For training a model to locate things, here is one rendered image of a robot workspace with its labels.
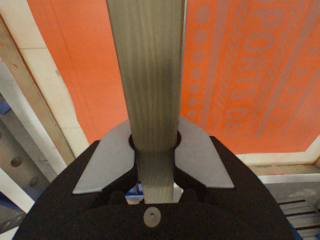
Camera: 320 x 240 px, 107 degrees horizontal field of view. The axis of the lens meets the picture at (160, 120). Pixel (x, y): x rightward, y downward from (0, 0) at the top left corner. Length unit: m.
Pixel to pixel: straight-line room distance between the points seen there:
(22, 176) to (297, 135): 0.68
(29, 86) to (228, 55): 0.37
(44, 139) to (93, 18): 0.26
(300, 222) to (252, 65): 0.71
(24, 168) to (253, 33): 0.54
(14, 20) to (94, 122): 0.20
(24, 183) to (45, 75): 0.25
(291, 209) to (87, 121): 0.89
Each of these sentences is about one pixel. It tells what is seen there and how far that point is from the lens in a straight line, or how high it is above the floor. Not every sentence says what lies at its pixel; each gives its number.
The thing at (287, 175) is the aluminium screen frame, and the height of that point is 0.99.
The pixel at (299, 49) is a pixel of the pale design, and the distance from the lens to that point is 0.36.
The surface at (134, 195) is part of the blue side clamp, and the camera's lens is 0.41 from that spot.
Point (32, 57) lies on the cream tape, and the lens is 0.33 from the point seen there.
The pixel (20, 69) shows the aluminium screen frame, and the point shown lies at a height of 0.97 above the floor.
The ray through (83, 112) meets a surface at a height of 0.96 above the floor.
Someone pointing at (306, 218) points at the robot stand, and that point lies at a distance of 0.88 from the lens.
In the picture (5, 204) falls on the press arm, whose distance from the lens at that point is 0.89.
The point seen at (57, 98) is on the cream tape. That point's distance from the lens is 0.33.
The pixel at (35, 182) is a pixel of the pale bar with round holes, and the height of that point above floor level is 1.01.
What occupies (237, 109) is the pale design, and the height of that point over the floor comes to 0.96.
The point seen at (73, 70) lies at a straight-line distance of 0.29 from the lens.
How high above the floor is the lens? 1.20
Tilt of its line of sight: 61 degrees down
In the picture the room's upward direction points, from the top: 178 degrees clockwise
